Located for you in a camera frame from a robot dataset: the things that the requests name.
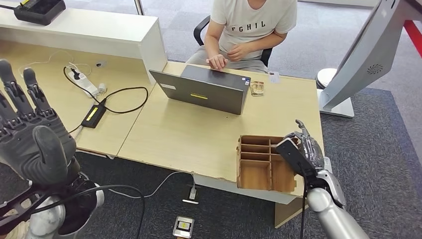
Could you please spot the person's right hand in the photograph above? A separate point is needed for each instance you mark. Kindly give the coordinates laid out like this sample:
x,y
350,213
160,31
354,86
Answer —
x,y
217,62

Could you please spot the small clear plastic box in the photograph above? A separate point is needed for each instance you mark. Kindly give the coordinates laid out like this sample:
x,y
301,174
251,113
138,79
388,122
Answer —
x,y
257,88

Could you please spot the black laptop power adapter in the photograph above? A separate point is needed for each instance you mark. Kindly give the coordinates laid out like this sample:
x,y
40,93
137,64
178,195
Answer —
x,y
94,114

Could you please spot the black desktop device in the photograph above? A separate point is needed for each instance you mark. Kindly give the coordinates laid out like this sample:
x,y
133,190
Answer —
x,y
39,11

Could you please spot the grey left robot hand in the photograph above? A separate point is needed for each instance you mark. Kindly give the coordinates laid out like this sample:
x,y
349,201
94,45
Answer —
x,y
36,155

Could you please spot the white floor plug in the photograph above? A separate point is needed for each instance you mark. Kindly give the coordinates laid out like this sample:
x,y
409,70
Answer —
x,y
193,193

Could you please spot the white power strip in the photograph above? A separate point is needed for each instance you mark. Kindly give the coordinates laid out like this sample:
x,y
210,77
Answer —
x,y
84,84

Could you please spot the red bar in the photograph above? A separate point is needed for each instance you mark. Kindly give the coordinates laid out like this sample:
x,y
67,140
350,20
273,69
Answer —
x,y
413,36

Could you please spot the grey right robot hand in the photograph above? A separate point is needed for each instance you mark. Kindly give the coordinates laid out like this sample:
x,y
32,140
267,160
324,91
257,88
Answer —
x,y
313,155

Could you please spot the wooden compartment organizer box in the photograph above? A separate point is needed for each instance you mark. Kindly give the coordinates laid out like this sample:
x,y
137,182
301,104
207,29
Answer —
x,y
252,175

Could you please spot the silver floor socket box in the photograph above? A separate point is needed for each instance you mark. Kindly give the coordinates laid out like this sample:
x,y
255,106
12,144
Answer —
x,y
183,227

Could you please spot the white ID card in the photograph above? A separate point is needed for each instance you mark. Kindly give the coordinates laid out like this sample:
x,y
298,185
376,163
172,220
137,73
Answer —
x,y
273,77

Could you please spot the round white base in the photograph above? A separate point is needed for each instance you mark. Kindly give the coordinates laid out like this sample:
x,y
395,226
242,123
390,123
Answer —
x,y
324,77

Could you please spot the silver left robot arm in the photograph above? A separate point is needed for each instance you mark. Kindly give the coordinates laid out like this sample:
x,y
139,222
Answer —
x,y
46,221

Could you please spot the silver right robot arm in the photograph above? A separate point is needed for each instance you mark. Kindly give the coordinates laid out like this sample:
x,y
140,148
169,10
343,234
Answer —
x,y
333,217

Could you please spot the small white charger plug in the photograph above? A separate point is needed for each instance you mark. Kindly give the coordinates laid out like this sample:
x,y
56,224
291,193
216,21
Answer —
x,y
102,88

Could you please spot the black office chair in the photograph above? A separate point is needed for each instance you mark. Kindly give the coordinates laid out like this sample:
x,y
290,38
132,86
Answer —
x,y
197,31

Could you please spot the white reception counter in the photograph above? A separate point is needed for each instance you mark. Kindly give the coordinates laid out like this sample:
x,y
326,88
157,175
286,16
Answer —
x,y
99,36

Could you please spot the person's left hand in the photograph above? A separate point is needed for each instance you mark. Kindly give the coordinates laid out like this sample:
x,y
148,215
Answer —
x,y
237,52

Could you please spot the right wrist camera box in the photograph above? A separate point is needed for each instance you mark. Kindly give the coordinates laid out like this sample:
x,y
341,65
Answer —
x,y
293,155

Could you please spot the person's right forearm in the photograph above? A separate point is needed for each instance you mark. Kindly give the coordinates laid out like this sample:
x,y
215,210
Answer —
x,y
211,46

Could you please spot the dark grey laptop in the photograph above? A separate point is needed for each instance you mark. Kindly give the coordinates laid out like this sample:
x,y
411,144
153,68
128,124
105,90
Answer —
x,y
204,95

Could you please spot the person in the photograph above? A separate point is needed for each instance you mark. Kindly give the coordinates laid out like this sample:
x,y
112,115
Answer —
x,y
250,29

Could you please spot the pale crumpled cloth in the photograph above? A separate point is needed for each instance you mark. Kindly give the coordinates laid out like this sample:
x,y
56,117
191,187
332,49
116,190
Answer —
x,y
13,229

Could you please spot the person's left forearm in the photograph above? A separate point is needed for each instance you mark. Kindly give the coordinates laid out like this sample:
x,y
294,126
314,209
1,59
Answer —
x,y
267,41

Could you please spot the metal pole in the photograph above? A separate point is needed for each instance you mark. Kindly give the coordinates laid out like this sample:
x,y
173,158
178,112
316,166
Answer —
x,y
139,6

